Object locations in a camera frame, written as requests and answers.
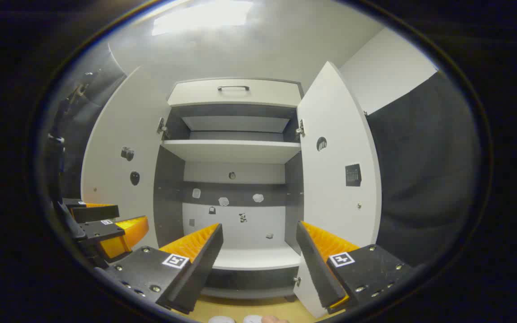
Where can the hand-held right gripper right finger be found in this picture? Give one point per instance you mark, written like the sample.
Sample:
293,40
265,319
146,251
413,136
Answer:
317,269

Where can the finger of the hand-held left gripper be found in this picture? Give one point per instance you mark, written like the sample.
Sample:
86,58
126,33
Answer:
101,231
101,213

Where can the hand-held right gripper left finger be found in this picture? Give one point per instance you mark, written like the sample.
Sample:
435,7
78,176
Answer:
200,269

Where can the white shoe cabinet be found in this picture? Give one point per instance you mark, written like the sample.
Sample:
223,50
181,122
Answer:
231,258

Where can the white striped shoe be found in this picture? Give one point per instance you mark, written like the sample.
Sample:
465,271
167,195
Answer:
252,319
221,320

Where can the white cabinet door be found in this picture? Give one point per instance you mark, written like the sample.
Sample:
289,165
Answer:
330,202
106,134

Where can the metal door hinge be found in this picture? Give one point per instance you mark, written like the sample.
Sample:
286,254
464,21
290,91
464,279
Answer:
301,129
163,127
297,281

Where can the white cabinet shelf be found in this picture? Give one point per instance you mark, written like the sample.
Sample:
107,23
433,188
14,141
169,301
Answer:
231,150

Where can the black backdrop cloth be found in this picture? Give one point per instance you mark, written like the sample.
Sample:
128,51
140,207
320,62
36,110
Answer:
424,170

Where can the white drawer front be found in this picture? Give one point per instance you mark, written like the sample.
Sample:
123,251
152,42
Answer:
195,94

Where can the ceiling light panel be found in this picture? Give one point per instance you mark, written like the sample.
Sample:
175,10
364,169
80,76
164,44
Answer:
204,15

